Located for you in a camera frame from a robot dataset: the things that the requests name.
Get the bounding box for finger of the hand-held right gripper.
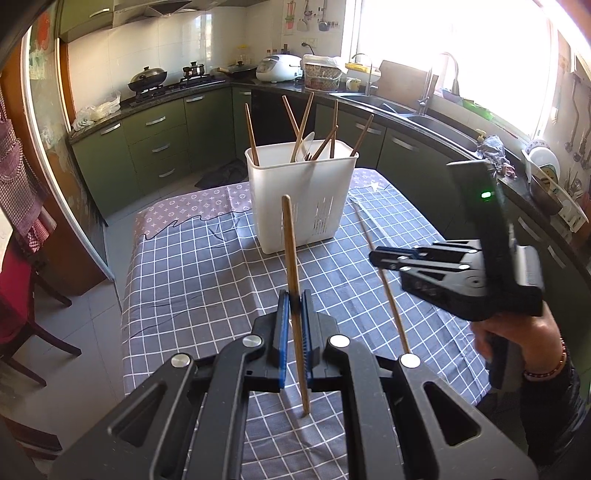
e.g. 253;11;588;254
399;262;491;320
369;239;484;269

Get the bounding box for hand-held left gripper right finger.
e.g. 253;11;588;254
301;290;540;480

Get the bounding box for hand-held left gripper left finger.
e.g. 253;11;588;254
48;290;291;480

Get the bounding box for wooden chopstick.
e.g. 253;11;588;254
311;126;340;161
290;91;315;163
244;102;260;166
329;99;339;158
351;200;411;356
281;95;302;139
350;114;375;157
281;194;311;417

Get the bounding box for white plastic utensil basket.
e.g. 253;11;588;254
245;141;360;254

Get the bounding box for person's right forearm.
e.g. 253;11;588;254
475;351;591;467

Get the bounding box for hanging kitchen utensils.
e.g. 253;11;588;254
300;0;345;33

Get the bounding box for person's right hand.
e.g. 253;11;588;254
471;301;567;374

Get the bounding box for crumpled blue rag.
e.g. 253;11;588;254
475;134;518;178

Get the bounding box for dish rack with dishes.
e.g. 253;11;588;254
522;141;587;232

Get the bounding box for green plastic item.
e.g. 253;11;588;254
462;99;497;121

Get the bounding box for blue checked tablecloth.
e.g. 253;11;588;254
121;168;492;480

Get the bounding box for hanging metal ladles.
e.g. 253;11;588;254
563;69;591;167

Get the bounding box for steel kitchen sink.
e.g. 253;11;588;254
339;92;462;134

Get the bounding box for white plastic spoon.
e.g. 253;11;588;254
295;131;317;162

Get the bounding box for tall steel faucet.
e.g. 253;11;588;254
418;52;460;116

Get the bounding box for brown cutting board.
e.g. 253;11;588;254
379;60;428;100

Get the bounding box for kitchen window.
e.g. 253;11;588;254
355;0;555;134

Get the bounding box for dark cloth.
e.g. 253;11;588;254
194;159;250;190

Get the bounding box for small steel faucet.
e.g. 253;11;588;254
351;53;375;95

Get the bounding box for yellow container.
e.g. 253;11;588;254
344;62;382;77

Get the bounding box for woven basket with cloth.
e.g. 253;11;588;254
300;54;347;90

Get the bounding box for white rice cooker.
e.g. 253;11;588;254
255;54;303;84

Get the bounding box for green kitchen cabinets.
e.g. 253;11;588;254
69;85;591;296

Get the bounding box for frying pan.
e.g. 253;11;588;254
212;60;258;77

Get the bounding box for gas stove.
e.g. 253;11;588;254
127;76;227;100

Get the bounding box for red wooden chair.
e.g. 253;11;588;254
0;249;83;388

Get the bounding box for black wok with lid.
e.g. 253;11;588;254
127;66;169;93

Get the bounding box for white plastic bag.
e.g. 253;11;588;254
71;90;122;132

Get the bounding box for red checked apron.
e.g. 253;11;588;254
0;88;58;252

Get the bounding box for glass sliding door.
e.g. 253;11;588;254
21;14;116;282

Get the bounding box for steel range hood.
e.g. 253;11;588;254
113;0;195;19

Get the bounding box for red bead bracelet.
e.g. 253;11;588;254
523;339;568;377

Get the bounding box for green wall cabinets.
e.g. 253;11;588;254
58;0;153;40

